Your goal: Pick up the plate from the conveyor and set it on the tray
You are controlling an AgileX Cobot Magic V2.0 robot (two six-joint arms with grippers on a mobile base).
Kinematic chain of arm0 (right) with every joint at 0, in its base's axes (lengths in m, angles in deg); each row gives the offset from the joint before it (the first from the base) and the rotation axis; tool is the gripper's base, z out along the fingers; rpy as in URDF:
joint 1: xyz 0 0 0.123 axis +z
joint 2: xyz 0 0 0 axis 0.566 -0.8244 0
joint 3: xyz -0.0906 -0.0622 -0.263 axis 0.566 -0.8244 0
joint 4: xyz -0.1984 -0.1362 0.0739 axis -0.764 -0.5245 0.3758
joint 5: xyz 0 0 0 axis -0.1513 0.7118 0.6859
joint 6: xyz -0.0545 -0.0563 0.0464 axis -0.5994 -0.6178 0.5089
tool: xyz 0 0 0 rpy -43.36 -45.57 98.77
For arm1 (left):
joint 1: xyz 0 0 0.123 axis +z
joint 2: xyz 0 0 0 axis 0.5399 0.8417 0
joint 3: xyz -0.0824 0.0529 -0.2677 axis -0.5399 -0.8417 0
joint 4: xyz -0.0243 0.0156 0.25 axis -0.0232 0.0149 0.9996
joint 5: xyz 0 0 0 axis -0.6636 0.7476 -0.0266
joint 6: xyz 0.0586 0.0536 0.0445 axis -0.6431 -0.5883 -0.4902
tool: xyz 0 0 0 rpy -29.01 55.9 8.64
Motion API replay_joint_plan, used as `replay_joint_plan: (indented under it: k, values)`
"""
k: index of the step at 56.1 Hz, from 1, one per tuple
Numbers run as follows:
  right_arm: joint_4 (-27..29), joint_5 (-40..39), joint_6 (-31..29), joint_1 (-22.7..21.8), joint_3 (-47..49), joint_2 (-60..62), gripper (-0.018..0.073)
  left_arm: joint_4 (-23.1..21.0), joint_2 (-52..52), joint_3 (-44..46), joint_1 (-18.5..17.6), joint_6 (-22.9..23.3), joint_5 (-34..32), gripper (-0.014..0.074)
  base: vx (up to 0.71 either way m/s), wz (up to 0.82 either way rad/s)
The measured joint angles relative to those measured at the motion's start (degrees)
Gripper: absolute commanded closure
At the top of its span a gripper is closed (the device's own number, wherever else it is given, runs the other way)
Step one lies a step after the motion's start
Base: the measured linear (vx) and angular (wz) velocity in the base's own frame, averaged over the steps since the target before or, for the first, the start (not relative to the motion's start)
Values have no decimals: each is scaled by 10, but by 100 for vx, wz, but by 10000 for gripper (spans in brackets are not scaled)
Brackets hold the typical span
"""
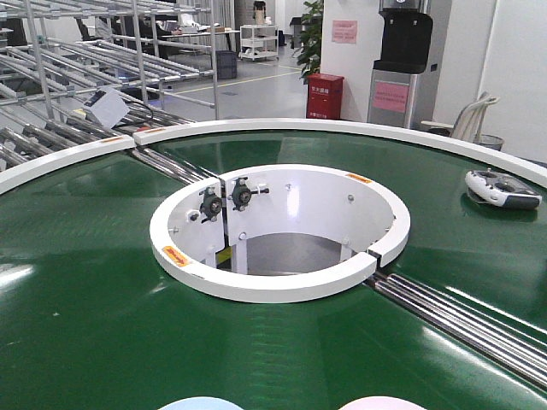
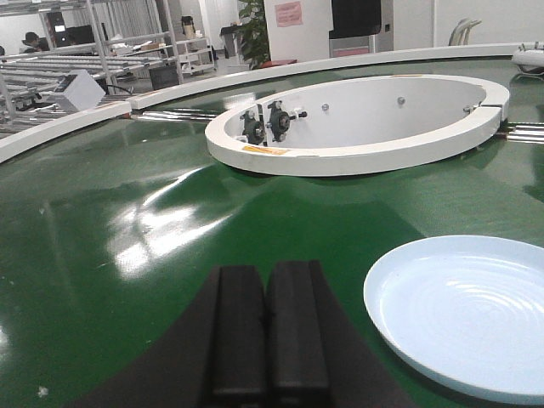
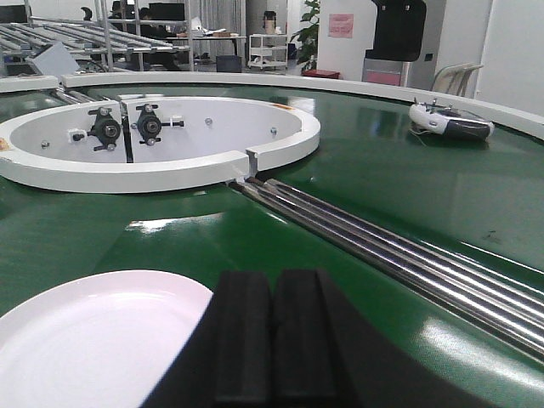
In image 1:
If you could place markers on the light blue plate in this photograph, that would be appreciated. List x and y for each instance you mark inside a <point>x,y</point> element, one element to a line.
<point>200,403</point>

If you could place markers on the pink plate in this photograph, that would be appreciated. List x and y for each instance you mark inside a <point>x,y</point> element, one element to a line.
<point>380,403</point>

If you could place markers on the green conveyor belt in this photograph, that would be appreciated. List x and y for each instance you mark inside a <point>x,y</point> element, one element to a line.
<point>89,320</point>

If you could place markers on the white outer conveyor rim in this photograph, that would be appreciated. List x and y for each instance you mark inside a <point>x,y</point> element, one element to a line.
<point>20,174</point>

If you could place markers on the red fire extinguisher box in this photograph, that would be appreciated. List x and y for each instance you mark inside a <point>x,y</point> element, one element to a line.
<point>325,93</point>

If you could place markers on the dark plastic crate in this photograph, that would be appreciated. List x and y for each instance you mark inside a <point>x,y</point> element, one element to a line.
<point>226,62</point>

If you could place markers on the green potted plant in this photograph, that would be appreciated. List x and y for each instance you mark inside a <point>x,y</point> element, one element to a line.
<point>309,51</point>

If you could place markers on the white shelf cart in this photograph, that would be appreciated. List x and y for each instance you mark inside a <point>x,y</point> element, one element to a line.
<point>258,42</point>

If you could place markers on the black silver water dispenser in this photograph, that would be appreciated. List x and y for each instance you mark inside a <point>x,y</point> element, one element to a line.
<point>404,80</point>

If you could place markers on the metal roller rack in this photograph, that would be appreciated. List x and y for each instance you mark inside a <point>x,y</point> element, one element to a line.
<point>75,70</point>

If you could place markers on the white cardboard box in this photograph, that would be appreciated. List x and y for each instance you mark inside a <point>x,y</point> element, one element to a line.
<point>106,107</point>

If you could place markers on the white plastic chair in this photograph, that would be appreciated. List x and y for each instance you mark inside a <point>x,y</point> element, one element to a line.
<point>468,125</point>

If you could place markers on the white grey remote controller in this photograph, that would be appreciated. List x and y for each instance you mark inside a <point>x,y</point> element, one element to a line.
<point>501,190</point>

